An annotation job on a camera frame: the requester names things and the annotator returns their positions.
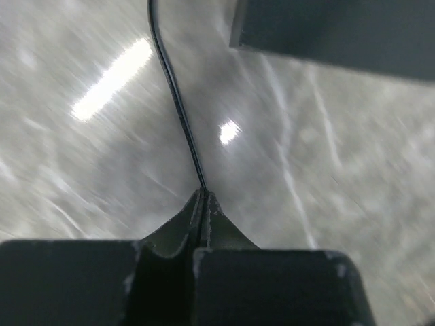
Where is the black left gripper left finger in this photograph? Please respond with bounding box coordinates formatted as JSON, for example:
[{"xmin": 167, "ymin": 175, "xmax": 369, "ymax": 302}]
[{"xmin": 1, "ymin": 189, "xmax": 204, "ymax": 325}]

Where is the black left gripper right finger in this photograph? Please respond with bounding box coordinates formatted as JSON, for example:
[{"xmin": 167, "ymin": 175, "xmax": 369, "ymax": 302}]
[{"xmin": 193, "ymin": 194, "xmax": 375, "ymax": 325}]

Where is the black power cable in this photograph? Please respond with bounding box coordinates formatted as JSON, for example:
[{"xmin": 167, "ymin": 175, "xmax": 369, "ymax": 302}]
[{"xmin": 146, "ymin": 0, "xmax": 208, "ymax": 191}]

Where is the black Mercury network switch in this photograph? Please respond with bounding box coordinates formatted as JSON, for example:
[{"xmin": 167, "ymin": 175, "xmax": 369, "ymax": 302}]
[{"xmin": 230, "ymin": 0, "xmax": 434, "ymax": 82}]

